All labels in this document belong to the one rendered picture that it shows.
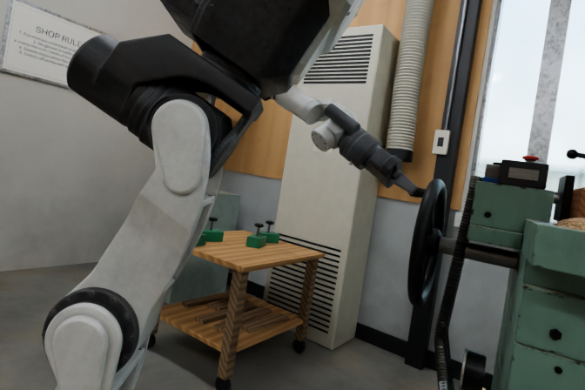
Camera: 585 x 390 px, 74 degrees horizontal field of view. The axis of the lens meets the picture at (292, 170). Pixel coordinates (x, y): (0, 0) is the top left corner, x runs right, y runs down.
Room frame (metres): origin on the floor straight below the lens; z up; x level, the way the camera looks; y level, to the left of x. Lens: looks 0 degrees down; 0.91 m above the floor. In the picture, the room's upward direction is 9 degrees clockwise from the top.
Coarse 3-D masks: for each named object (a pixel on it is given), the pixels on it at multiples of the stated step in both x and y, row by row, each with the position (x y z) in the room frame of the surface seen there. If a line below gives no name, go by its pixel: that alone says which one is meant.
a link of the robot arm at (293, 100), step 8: (296, 88) 1.09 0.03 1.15; (272, 96) 1.12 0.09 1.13; (280, 96) 1.09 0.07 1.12; (288, 96) 1.08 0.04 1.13; (296, 96) 1.07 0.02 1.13; (304, 96) 1.07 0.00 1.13; (280, 104) 1.11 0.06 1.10; (288, 104) 1.08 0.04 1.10; (296, 104) 1.06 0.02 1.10; (304, 104) 1.05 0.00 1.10; (296, 112) 1.07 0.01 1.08
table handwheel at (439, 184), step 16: (432, 192) 0.80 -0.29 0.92; (432, 208) 0.78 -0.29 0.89; (416, 224) 0.77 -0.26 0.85; (432, 224) 0.84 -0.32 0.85; (416, 240) 0.76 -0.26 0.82; (432, 240) 0.85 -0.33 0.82; (448, 240) 0.85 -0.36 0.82; (416, 256) 0.75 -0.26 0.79; (432, 256) 0.87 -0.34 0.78; (464, 256) 0.83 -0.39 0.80; (480, 256) 0.82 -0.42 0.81; (496, 256) 0.80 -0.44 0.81; (512, 256) 0.79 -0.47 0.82; (416, 272) 0.76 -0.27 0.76; (432, 272) 0.95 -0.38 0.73; (416, 288) 0.77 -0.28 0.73; (416, 304) 0.81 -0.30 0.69
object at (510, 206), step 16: (480, 192) 0.79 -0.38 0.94; (496, 192) 0.77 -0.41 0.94; (512, 192) 0.76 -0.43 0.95; (528, 192) 0.75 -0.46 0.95; (544, 192) 0.73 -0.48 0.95; (480, 208) 0.78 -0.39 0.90; (496, 208) 0.77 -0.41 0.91; (512, 208) 0.76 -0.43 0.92; (528, 208) 0.74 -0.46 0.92; (544, 208) 0.73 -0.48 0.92; (480, 224) 0.78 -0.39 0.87; (496, 224) 0.77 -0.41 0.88; (512, 224) 0.76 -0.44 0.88
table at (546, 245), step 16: (528, 224) 0.66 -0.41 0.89; (544, 224) 0.55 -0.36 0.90; (480, 240) 0.76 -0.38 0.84; (496, 240) 0.75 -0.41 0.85; (512, 240) 0.74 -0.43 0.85; (528, 240) 0.62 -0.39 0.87; (544, 240) 0.54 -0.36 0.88; (560, 240) 0.53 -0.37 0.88; (576, 240) 0.52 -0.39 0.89; (528, 256) 0.58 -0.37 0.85; (544, 256) 0.54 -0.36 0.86; (560, 256) 0.53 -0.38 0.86; (576, 256) 0.52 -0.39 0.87; (576, 272) 0.52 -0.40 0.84
